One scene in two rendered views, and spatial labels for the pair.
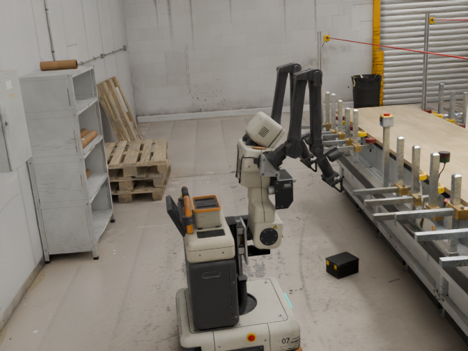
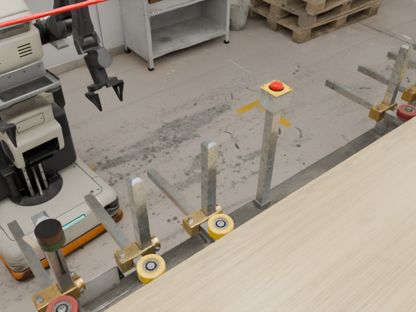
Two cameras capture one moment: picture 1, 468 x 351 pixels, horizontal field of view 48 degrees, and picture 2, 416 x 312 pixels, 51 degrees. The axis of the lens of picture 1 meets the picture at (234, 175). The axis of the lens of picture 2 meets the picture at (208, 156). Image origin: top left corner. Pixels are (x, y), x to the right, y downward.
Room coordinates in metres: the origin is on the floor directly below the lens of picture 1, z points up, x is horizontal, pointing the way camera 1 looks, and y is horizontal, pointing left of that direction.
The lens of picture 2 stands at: (2.55, -1.81, 1.93)
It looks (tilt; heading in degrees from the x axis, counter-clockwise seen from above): 41 degrees down; 54
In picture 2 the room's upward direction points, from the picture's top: straight up
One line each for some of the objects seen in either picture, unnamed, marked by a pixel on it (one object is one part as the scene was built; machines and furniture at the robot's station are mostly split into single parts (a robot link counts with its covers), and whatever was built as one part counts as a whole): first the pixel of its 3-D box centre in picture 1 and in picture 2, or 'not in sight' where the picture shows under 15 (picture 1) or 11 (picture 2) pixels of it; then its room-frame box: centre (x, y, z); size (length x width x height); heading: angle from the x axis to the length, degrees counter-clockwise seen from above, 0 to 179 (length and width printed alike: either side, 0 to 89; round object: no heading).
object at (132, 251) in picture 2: (416, 198); (138, 252); (2.86, -1.03, 0.84); 0.14 x 0.06 x 0.05; 2
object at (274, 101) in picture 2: (386, 121); (275, 98); (3.39, -1.02, 1.18); 0.07 x 0.07 x 0.08; 2
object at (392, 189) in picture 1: (387, 190); (184, 206); (3.09, -0.94, 0.81); 0.43 x 0.03 x 0.04; 92
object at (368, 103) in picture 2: (346, 148); (364, 102); (4.09, -0.90, 0.84); 0.43 x 0.03 x 0.04; 92
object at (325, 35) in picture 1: (324, 82); not in sight; (5.44, -0.98, 1.20); 0.15 x 0.12 x 1.00; 2
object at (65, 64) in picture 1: (58, 65); not in sight; (4.66, 1.44, 1.59); 0.30 x 0.08 x 0.08; 92
